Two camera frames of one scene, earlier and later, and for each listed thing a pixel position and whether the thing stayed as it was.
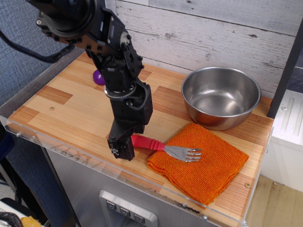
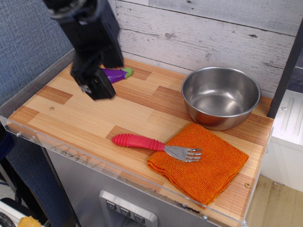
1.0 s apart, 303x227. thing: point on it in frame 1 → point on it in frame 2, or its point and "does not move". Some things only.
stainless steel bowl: (220, 98) does not move
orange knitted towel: (206, 180) does not move
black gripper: (133, 109) → (91, 38)
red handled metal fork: (181, 153) does not move
